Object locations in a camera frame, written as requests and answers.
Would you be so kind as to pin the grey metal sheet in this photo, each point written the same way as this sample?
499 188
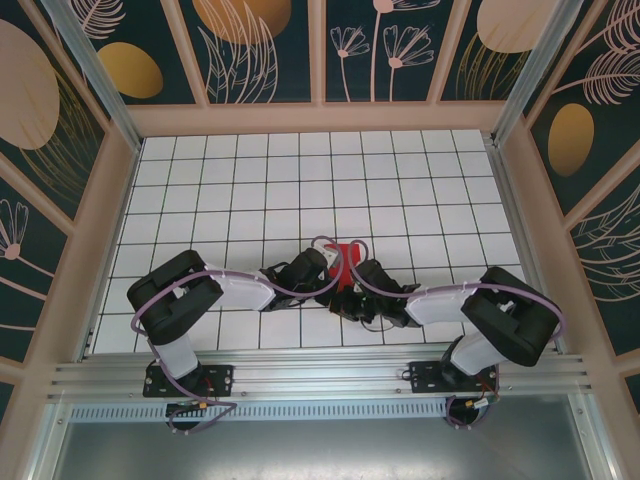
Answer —
320 450

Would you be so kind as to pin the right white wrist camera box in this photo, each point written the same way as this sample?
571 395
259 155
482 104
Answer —
357 287

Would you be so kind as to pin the aluminium frame post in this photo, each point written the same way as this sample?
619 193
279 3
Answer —
122 127
510 125

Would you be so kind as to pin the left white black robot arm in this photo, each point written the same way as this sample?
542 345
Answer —
240 290

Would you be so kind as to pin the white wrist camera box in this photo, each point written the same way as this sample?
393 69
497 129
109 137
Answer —
357 287
330 255

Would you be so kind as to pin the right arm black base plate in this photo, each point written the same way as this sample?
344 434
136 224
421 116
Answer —
422 375

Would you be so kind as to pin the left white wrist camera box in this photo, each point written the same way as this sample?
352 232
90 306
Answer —
330 255

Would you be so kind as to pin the red paper sheet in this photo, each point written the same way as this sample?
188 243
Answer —
352 257

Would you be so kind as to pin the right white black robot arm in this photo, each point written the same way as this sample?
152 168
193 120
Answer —
435 305

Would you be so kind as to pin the aluminium mounting rail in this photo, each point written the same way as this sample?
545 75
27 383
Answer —
320 370

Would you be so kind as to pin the aluminium side rail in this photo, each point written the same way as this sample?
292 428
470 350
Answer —
512 200
87 345

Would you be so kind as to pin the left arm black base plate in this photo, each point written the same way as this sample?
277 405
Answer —
222 375

